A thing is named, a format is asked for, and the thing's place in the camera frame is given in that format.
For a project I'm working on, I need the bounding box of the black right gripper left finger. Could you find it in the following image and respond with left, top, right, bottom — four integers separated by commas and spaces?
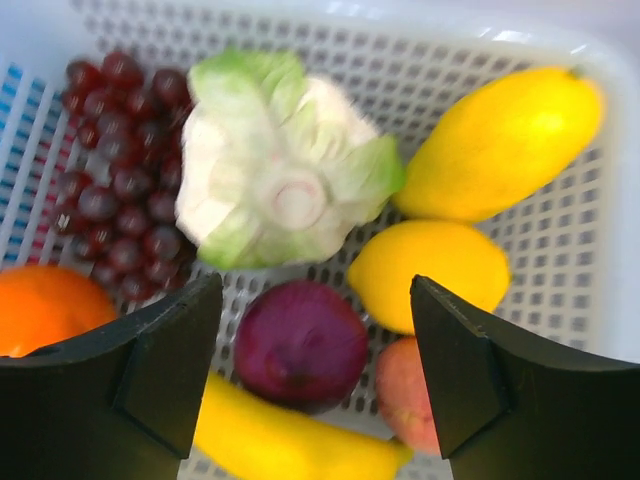
1, 274, 223, 479

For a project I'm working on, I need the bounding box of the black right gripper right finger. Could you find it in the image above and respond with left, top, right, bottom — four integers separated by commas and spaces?
410, 276, 639, 480

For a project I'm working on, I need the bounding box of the yellow mango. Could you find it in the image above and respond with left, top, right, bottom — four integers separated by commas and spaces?
393, 66, 607, 223

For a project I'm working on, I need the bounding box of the peach fruit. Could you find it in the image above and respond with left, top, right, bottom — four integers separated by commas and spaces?
375, 337, 441, 455

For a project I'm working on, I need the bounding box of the yellow banana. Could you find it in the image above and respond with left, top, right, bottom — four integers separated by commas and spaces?
194, 372, 413, 480

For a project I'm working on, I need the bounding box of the orange fruit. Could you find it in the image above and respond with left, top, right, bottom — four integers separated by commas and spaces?
1, 265, 117, 358

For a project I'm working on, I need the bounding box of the yellow lemon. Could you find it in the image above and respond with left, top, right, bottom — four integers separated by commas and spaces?
347, 220, 511, 335

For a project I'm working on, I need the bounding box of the white plastic basket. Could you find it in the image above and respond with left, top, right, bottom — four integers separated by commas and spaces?
0, 0, 640, 480

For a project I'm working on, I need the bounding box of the purple red onion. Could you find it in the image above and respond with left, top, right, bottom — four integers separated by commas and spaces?
234, 279, 368, 413

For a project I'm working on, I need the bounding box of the red grape bunch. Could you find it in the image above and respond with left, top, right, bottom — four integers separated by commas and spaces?
52, 50, 195, 302

